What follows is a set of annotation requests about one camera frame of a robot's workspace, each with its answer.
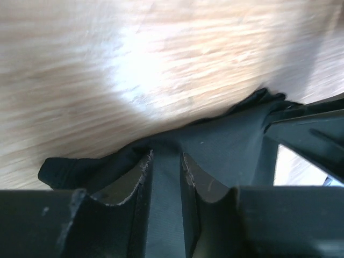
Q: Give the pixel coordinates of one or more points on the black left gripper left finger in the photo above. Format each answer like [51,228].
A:
[109,222]

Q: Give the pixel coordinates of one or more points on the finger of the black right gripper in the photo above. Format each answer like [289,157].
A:
[315,132]

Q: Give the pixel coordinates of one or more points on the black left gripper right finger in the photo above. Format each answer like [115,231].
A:
[258,221]

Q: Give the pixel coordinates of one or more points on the black t shirt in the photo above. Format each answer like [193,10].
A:
[228,147]

